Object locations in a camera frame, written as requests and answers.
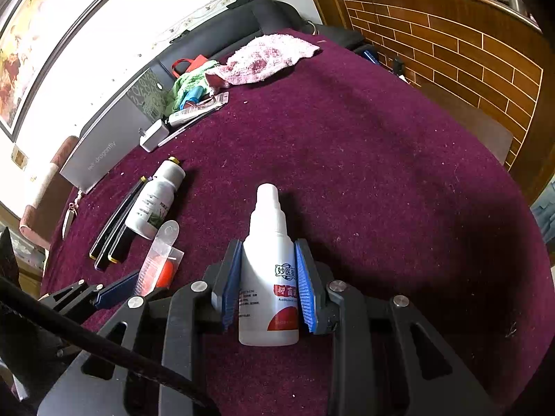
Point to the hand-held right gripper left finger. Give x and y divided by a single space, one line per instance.
230 286

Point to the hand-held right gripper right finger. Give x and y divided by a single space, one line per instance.
305 288

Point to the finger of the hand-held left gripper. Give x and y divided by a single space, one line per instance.
117 290

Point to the white spray bottle red label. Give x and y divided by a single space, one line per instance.
269 242

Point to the floral patterned cloth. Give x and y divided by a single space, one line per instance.
30 251

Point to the clear packet orange ball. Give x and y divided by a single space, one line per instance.
167 271

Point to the white key tag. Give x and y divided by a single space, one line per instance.
69 221

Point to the brown armchair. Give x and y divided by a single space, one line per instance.
47 195

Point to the white bottle gold neck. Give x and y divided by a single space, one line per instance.
156 199

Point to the maroon blanket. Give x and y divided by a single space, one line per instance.
368 173

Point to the grey plastic storage box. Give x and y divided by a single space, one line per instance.
108 147

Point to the small white box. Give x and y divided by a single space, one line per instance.
154 135

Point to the white tube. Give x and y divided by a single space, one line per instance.
188 115

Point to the blister pill strip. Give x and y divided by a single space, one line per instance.
218 98

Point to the small blue container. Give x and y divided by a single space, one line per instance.
194 94

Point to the green cloth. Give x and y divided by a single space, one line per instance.
186 80

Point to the framed painting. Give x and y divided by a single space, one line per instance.
39 39

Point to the red bag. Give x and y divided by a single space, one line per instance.
190 64

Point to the pink white towel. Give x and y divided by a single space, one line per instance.
264 56

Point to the small blue object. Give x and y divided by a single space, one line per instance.
370 56

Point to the small black object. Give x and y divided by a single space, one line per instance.
399 66

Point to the grey blue cloth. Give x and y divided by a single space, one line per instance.
545 225

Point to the black leather sofa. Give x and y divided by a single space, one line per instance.
269 15

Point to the wooden bar counter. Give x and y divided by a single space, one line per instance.
455 47

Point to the black cloth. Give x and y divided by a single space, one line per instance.
246 0

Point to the gold wall plaque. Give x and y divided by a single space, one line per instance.
19 157

